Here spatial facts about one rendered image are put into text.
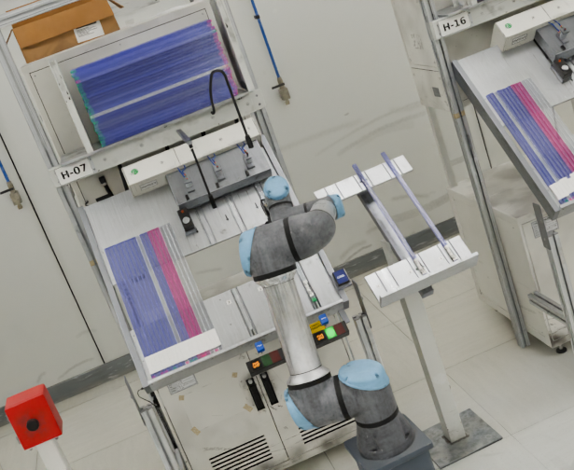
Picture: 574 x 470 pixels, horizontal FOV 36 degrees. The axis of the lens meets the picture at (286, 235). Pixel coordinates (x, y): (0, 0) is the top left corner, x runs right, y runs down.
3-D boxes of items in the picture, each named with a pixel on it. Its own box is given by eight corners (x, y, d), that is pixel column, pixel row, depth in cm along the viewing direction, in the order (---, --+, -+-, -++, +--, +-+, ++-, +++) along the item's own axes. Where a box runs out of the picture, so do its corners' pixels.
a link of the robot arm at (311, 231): (328, 207, 215) (337, 184, 263) (286, 220, 217) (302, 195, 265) (343, 251, 217) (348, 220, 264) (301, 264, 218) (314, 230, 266)
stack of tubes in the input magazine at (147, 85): (240, 93, 301) (213, 18, 293) (101, 147, 295) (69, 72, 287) (234, 91, 313) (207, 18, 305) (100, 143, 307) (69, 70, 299)
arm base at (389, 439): (424, 442, 223) (413, 409, 220) (371, 467, 220) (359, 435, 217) (399, 418, 237) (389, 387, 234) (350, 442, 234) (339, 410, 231)
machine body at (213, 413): (382, 441, 330) (330, 297, 312) (210, 518, 321) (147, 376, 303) (333, 375, 392) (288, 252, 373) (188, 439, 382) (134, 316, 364)
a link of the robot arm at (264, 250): (351, 424, 219) (285, 217, 217) (294, 440, 221) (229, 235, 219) (354, 411, 231) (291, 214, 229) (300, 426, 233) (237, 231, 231)
